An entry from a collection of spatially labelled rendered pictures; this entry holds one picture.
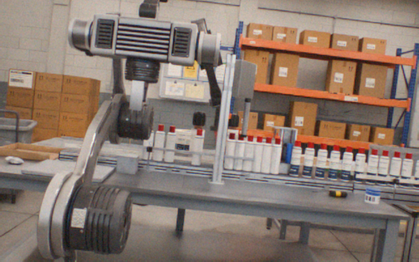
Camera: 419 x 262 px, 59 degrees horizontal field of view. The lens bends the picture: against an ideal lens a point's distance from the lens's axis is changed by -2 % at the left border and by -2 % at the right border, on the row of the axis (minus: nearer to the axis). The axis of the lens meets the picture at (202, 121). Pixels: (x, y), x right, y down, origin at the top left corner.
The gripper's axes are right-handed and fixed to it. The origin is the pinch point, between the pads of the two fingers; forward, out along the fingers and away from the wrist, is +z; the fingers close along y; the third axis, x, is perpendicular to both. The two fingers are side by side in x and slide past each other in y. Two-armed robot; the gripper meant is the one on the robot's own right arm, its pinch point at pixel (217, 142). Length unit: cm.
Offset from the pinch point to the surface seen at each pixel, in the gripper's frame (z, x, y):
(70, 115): 18, -287, 184
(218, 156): 5.1, 21.9, -0.5
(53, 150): 17, -6, 96
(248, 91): -30.7, 15.5, -12.5
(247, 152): 2.5, 8.4, -17.3
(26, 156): 18, 20, 100
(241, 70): -40.5, 23.6, -6.8
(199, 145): 1.8, 8.2, 9.9
